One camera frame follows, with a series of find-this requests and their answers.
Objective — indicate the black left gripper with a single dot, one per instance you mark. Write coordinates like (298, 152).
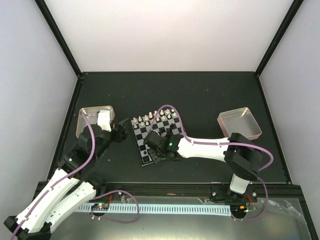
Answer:
(121, 132)

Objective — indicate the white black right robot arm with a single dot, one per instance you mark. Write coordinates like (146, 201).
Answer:
(241, 156)

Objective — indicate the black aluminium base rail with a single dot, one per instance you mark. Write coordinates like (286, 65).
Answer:
(206, 190)

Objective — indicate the black frame post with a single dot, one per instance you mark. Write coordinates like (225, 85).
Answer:
(283, 27)
(46, 13)

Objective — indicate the pink rimmed metal tin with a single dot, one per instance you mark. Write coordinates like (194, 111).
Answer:
(240, 121)

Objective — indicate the black white chessboard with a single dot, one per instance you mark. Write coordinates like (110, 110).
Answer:
(161, 122)

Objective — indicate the white slotted cable duct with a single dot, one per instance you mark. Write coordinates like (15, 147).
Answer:
(170, 209)

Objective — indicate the left black frame post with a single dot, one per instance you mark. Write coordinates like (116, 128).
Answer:
(46, 13)

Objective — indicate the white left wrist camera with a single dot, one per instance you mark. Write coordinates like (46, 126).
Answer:
(104, 119)

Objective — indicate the right black frame post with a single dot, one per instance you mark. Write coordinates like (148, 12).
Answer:
(283, 27)

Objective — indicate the gold rimmed metal tin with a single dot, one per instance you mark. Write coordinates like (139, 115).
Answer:
(91, 114)

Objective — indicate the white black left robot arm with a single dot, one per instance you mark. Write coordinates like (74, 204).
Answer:
(73, 183)

